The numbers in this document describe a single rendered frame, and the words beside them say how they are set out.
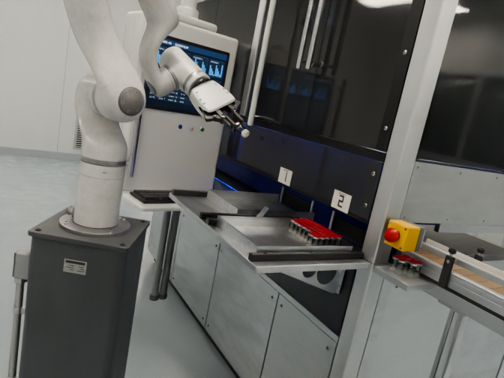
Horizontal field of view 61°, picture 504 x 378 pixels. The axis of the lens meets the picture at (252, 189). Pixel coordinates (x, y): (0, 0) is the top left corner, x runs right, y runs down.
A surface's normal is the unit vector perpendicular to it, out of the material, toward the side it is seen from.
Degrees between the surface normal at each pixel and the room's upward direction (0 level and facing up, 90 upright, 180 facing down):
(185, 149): 90
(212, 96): 46
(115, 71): 69
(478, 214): 90
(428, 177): 90
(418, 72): 90
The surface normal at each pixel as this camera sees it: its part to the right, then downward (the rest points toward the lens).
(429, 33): -0.86, -0.07
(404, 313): 0.48, 0.26
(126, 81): 0.61, -0.15
